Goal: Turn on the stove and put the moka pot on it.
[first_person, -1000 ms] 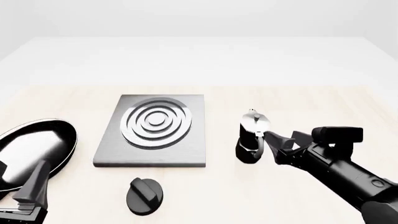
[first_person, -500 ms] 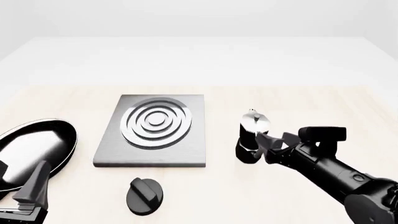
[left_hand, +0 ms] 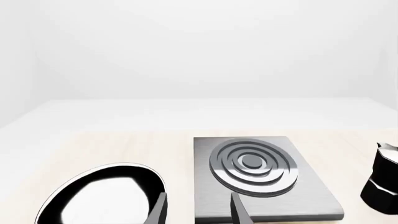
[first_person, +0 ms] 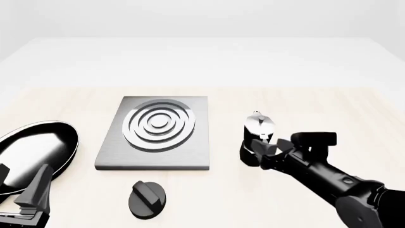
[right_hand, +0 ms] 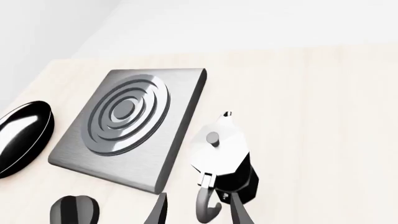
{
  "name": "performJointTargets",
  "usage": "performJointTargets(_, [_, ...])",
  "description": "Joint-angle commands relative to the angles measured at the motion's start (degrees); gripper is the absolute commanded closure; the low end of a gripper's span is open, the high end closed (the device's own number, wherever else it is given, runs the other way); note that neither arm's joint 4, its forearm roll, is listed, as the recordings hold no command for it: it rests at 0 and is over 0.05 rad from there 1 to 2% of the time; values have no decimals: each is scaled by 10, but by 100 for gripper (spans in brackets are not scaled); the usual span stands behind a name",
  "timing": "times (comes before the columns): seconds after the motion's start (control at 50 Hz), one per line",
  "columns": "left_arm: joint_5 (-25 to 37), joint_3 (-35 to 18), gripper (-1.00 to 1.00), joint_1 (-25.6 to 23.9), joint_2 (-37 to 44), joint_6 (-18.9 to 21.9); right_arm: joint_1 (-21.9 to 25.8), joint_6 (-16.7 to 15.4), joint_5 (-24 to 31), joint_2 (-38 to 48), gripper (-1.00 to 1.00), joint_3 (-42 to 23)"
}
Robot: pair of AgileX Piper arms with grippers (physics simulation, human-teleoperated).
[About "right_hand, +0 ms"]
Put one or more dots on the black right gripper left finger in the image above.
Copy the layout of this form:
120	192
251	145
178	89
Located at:
159	211

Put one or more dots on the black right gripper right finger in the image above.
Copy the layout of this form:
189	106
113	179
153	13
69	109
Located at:
237	211

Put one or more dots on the silver and black moka pot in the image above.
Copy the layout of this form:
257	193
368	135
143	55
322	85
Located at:
225	158

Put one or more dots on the flat black stove plate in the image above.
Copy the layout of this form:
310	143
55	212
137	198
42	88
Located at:
127	126

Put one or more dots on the black frying pan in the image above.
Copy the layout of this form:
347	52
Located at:
23	140

